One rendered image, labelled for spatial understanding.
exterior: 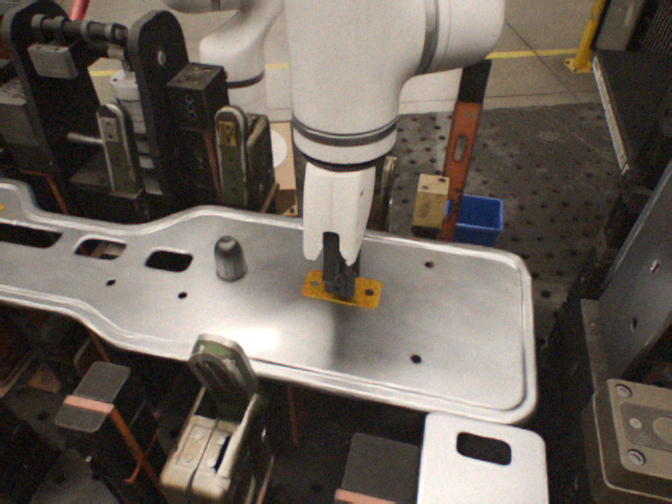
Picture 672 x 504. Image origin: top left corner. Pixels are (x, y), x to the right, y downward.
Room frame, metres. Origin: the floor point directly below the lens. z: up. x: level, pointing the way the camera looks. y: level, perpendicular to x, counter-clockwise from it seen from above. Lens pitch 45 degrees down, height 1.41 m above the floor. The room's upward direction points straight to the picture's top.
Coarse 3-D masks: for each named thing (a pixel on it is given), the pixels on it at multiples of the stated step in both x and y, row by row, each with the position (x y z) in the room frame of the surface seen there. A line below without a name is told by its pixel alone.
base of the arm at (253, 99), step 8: (264, 80) 0.94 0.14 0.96; (240, 88) 0.90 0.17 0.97; (248, 88) 0.90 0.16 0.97; (256, 88) 0.92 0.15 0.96; (264, 88) 0.94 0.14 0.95; (232, 96) 0.89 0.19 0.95; (240, 96) 0.90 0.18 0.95; (248, 96) 0.90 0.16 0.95; (256, 96) 0.91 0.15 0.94; (264, 96) 0.94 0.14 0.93; (232, 104) 0.89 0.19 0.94; (240, 104) 0.90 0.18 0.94; (248, 104) 0.90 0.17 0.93; (256, 104) 0.91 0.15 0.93; (264, 104) 0.94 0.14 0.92; (256, 112) 0.91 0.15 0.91; (264, 112) 0.93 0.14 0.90; (272, 136) 1.01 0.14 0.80; (280, 136) 1.01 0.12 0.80; (272, 144) 0.98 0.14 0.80; (280, 144) 0.98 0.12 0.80; (280, 152) 0.95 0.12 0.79; (280, 160) 0.92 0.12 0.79
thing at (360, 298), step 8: (312, 272) 0.39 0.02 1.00; (320, 272) 0.39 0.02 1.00; (312, 280) 0.38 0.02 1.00; (320, 280) 0.38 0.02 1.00; (360, 280) 0.38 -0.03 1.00; (368, 280) 0.38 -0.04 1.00; (304, 288) 0.37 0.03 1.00; (312, 288) 0.37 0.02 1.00; (320, 288) 0.37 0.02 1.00; (360, 288) 0.37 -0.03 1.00; (376, 288) 0.37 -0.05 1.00; (312, 296) 0.36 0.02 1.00; (320, 296) 0.35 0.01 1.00; (328, 296) 0.35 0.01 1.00; (336, 296) 0.35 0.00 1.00; (344, 296) 0.35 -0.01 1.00; (360, 296) 0.35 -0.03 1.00; (368, 296) 0.35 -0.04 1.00; (376, 296) 0.35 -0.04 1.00; (352, 304) 0.35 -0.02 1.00; (360, 304) 0.34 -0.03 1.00; (368, 304) 0.34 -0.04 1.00; (376, 304) 0.34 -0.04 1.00
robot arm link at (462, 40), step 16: (448, 0) 0.36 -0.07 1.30; (464, 0) 0.36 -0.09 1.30; (480, 0) 0.36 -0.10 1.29; (496, 0) 0.37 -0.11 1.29; (448, 16) 0.35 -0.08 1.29; (464, 16) 0.35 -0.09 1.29; (480, 16) 0.36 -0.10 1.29; (496, 16) 0.36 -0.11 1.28; (448, 32) 0.35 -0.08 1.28; (464, 32) 0.35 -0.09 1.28; (480, 32) 0.36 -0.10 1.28; (496, 32) 0.37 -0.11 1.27; (448, 48) 0.35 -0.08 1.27; (464, 48) 0.36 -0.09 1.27; (480, 48) 0.36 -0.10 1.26; (432, 64) 0.35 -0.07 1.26; (448, 64) 0.36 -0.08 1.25; (464, 64) 0.37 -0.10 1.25
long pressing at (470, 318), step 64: (0, 192) 0.54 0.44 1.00; (0, 256) 0.42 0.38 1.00; (64, 256) 0.42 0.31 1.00; (128, 256) 0.42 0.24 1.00; (192, 256) 0.42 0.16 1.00; (256, 256) 0.42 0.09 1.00; (320, 256) 0.42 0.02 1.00; (384, 256) 0.42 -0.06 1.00; (448, 256) 0.42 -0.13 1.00; (512, 256) 0.42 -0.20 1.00; (128, 320) 0.33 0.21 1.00; (192, 320) 0.32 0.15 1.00; (256, 320) 0.32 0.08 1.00; (320, 320) 0.32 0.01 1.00; (384, 320) 0.32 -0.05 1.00; (448, 320) 0.32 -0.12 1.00; (512, 320) 0.33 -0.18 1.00; (320, 384) 0.25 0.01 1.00; (384, 384) 0.25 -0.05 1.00; (448, 384) 0.25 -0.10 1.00; (512, 384) 0.25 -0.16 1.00
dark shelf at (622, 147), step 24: (600, 72) 0.84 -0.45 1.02; (624, 72) 0.83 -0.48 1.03; (648, 72) 0.82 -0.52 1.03; (600, 96) 0.79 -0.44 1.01; (624, 96) 0.74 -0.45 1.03; (648, 96) 0.74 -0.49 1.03; (624, 120) 0.67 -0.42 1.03; (648, 120) 0.67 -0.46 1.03; (624, 144) 0.61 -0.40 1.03; (624, 168) 0.57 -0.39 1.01
